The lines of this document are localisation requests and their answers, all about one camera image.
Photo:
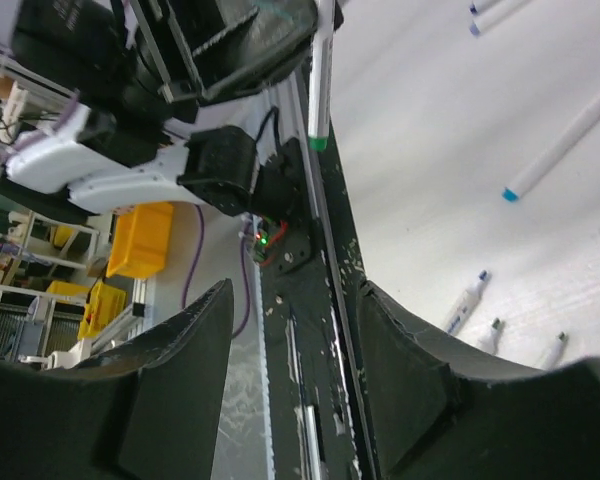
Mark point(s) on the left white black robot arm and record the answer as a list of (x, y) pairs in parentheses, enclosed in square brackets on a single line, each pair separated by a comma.
[(131, 67)]

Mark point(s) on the purple cap marker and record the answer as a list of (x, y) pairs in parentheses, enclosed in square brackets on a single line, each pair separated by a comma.
[(494, 16)]

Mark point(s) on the dark green cap marker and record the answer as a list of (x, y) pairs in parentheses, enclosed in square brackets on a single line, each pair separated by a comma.
[(320, 77)]

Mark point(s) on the cyan cap marker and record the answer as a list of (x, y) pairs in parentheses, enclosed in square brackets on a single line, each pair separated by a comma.
[(537, 168)]

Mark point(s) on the yellow plastic bin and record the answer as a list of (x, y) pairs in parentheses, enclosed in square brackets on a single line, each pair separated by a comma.
[(141, 241)]

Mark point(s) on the dark blue cap marker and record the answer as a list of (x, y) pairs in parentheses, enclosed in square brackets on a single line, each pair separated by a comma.
[(478, 7)]

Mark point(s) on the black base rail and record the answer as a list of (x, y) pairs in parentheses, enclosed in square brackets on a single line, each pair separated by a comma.
[(319, 422)]

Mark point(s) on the yellow plastic crate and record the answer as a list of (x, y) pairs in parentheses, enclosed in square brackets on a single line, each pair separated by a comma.
[(105, 303)]

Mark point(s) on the light blue cap marker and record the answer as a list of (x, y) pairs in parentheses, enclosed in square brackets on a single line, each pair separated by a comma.
[(466, 304)]

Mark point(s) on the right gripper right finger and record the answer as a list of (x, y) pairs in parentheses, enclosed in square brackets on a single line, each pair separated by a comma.
[(442, 409)]

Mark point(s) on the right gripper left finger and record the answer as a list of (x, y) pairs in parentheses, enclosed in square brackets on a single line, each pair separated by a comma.
[(147, 409)]

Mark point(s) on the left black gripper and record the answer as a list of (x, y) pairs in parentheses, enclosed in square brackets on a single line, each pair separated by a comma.
[(221, 49)]

